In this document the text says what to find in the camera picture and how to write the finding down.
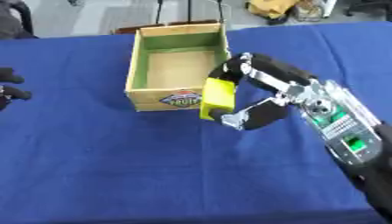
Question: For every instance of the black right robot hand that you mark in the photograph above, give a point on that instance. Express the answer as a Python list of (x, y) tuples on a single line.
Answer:
[(270, 73)]

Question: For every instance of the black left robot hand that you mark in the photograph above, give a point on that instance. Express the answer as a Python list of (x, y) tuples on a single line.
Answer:
[(10, 87)]

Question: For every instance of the yellow rectangular block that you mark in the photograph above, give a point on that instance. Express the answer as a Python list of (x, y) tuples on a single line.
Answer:
[(218, 96)]

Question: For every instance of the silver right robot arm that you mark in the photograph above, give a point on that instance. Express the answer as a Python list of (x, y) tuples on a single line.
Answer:
[(347, 131)]

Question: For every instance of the tan cardboard box green inside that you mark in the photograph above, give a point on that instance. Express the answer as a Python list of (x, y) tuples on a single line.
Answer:
[(176, 68)]

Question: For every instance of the yellow bag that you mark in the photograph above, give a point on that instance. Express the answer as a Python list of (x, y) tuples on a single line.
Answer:
[(273, 8)]

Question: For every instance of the black chair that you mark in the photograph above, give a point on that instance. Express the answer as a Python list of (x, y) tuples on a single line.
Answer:
[(15, 19)]

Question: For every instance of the black tripod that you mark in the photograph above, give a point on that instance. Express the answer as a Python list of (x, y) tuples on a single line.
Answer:
[(189, 11)]

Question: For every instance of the black office chair base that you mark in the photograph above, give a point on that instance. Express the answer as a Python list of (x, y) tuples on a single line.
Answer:
[(365, 7)]

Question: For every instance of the brown wooden board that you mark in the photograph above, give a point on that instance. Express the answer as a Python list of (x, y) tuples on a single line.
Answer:
[(163, 26)]

